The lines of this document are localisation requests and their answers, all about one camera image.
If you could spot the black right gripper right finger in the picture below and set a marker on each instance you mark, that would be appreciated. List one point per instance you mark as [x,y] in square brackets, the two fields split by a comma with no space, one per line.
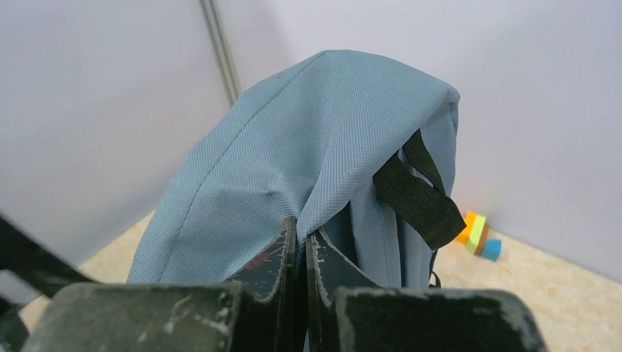
[350,312]

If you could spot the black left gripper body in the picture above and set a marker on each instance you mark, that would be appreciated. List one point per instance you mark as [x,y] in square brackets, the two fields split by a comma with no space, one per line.
[39,269]

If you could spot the blue student backpack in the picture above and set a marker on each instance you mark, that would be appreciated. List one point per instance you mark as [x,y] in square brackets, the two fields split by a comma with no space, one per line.
[332,175]

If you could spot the colourful sticky note stack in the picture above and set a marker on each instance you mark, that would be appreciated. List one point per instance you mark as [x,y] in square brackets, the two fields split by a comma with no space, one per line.
[476,237]

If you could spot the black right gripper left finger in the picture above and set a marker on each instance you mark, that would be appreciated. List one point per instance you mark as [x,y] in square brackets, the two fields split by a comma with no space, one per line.
[146,316]

